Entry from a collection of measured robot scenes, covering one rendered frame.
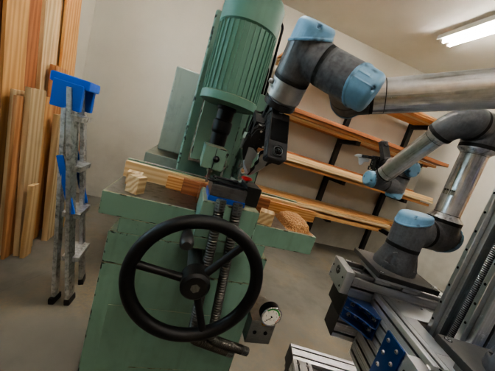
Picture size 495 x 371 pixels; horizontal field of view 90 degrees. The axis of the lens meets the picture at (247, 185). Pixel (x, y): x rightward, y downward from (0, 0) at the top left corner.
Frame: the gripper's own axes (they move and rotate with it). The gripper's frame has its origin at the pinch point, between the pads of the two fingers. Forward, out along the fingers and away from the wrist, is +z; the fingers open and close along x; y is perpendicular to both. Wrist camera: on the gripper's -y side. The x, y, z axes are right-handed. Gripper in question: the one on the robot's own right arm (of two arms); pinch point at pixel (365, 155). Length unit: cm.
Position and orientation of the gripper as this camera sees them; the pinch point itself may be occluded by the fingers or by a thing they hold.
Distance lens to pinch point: 163.2
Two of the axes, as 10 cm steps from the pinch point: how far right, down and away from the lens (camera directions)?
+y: -1.6, 9.7, 2.0
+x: 9.7, 1.1, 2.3
